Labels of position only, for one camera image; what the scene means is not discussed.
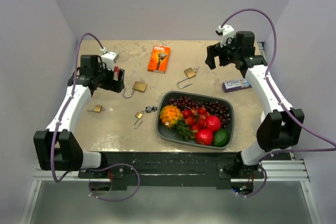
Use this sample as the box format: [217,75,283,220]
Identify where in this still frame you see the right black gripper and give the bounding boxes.
[205,36,240,70]

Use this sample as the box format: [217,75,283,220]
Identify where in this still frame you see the small brass padlock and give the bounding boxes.
[133,111,144,129]
[87,105,105,113]

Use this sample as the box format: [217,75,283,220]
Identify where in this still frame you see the black key bunch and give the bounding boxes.
[144,106,157,113]

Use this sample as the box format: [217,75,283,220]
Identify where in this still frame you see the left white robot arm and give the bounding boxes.
[34,52,124,178]

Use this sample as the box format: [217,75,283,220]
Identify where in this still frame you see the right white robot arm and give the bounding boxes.
[205,25,305,178]

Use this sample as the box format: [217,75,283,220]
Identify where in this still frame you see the brass padlock with key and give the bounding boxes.
[176,67,199,89]

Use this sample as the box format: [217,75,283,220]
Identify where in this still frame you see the large brass padlock centre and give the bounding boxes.
[122,81,148,99]

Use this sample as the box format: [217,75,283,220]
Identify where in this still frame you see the purple toothpaste box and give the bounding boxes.
[222,78,251,93]

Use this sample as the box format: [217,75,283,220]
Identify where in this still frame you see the orange razor box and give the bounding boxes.
[147,46,171,73]

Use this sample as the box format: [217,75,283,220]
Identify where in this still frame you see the dark red grapes bunch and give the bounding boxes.
[167,95,232,129]

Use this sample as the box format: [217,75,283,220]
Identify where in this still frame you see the upper red pomegranate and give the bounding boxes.
[205,115,222,132]

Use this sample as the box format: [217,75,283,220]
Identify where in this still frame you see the red pomegranate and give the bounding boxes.
[195,129,214,146]
[205,115,222,132]

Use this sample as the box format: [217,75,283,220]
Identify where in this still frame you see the orange horned melon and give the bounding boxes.
[159,105,183,129]

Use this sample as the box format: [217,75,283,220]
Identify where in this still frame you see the white paper towel roll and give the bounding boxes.
[260,112,266,122]

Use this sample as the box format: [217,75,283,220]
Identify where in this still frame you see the grey fruit tray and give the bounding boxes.
[156,91,234,150]

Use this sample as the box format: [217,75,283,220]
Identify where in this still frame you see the green pineapple leaf top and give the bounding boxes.
[174,120,195,141]

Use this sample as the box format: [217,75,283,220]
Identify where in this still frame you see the lower red pomegranate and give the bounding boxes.
[195,129,214,146]

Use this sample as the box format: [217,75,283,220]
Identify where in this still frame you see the green avocado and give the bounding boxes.
[213,129,229,147]

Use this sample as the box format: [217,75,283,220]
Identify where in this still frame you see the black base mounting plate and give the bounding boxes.
[79,152,264,190]

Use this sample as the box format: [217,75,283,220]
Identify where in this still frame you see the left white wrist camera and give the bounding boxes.
[100,48,119,70]

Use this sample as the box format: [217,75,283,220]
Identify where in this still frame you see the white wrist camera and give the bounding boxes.
[215,24,235,47]
[100,48,119,70]

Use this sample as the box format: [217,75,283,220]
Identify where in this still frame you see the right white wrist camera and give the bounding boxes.
[215,24,235,47]

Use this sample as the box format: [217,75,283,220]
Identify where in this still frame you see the aluminium frame rail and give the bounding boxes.
[33,160,309,183]

